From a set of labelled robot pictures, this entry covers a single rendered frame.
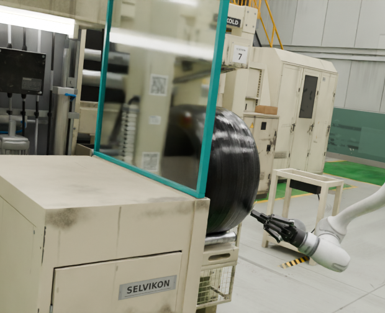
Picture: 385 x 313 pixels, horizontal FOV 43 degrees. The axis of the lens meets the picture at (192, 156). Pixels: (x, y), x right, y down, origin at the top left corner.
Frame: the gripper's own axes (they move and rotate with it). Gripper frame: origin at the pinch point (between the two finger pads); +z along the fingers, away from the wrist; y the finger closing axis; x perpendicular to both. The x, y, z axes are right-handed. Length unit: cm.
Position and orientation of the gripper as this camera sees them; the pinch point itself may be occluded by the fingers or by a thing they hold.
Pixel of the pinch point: (258, 216)
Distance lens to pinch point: 206.2
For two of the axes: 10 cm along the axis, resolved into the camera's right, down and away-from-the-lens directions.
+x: 2.8, -4.3, 8.6
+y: -4.0, 7.6, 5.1
